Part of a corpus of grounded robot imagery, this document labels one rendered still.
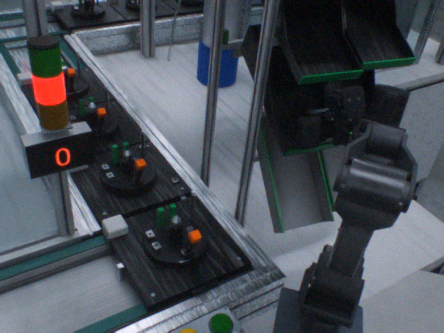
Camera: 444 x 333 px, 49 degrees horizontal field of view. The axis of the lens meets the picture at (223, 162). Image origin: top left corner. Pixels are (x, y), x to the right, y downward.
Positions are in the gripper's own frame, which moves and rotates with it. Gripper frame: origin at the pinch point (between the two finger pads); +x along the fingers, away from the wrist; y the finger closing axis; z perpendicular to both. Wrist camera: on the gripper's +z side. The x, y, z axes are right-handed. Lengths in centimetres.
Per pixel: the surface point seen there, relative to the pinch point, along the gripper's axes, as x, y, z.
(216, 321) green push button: -11.9, 29.1, -31.8
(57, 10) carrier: 146, 37, 6
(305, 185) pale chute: 7.6, -1.2, -19.0
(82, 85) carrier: 77, 38, -8
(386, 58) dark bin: 0.6, -13.8, 10.7
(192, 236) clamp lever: -1.6, 29.6, -19.2
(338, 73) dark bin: -4.8, 1.5, 10.5
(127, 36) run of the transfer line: 128, 12, -4
